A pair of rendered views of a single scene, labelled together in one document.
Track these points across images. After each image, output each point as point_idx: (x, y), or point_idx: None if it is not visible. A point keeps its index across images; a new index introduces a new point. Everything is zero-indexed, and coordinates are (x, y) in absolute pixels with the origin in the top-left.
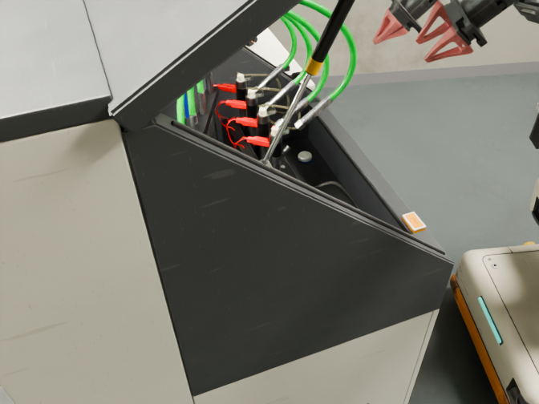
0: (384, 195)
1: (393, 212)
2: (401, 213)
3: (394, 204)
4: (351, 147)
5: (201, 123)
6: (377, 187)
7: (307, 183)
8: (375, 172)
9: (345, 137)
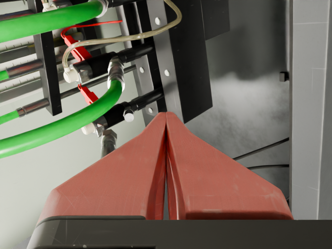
0: (295, 182)
1: (291, 207)
2: (299, 219)
3: (299, 201)
4: (309, 45)
5: (37, 38)
6: (294, 163)
7: (273, 0)
8: (312, 136)
9: (313, 3)
